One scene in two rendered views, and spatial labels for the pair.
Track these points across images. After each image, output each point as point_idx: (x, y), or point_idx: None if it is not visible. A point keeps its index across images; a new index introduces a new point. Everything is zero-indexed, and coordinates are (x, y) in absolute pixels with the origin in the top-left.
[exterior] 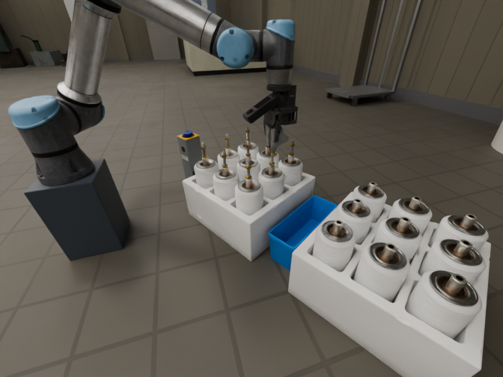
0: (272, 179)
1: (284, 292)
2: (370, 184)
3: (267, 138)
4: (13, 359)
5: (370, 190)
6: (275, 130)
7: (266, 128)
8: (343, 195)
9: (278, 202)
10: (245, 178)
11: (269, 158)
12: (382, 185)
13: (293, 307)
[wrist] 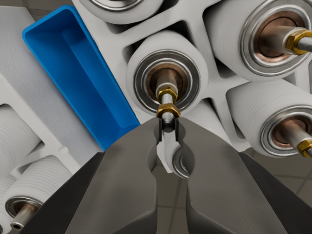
0: (131, 70)
1: (24, 1)
2: (15, 222)
3: (199, 143)
4: None
5: (20, 211)
6: (59, 231)
7: (237, 205)
8: (176, 182)
9: (107, 57)
10: (231, 5)
11: (260, 120)
12: (171, 227)
13: (2, 1)
